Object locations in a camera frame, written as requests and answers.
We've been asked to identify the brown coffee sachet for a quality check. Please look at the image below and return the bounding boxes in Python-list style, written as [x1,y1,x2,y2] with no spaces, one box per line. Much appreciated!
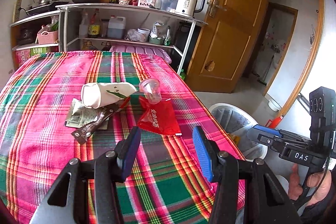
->
[71,97,130,145]

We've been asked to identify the silver printed wrapper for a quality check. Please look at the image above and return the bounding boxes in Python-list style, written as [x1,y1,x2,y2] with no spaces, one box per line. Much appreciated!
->
[64,98,103,128]

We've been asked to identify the red snack wrapper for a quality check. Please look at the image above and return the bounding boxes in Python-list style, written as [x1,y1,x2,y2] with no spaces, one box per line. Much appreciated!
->
[137,97,182,136]

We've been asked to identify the white paper bag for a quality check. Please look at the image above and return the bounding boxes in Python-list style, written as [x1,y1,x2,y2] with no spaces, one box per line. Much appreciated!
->
[81,83,137,109]

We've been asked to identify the clear plastic cup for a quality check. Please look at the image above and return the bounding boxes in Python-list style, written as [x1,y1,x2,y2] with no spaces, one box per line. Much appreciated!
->
[139,79,162,105]

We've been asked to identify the white trash bin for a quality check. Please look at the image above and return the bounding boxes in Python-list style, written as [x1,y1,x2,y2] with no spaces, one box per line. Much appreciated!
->
[209,103,268,161]

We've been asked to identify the metal kitchen shelf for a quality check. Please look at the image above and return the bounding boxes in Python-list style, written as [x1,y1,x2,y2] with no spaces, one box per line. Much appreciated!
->
[10,3,204,72]

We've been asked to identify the right hand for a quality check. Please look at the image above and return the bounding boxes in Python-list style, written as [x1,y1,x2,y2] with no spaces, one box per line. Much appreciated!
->
[288,164,332,206]

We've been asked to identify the green plastic bottle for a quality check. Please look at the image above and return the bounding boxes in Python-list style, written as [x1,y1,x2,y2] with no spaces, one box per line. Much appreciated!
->
[179,69,186,80]

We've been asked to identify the pink storage box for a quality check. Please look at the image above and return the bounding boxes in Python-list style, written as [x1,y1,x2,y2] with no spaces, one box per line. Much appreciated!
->
[109,44,171,64]

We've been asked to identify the white jerry can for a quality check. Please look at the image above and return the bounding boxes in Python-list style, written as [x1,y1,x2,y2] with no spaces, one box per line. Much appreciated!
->
[107,15,126,39]

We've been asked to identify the wooden door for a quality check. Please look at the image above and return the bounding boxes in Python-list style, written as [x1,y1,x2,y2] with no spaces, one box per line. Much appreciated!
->
[186,0,268,93]

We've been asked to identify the cooking oil bottle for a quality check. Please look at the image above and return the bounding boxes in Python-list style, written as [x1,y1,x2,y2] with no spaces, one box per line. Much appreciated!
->
[88,9,101,38]

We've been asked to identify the pink basket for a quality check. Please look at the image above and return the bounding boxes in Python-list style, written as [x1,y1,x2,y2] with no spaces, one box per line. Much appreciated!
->
[37,31,58,45]

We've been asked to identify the white electric kettle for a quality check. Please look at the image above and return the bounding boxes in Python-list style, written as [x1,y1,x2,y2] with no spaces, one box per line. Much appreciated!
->
[175,0,206,17]

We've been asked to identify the clear water filter jug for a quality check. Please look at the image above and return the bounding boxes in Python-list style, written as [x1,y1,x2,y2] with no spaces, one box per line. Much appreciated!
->
[154,0,178,12]

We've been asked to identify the pink utensil holder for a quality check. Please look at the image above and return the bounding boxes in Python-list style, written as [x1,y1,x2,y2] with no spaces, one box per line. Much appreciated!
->
[138,0,156,8]

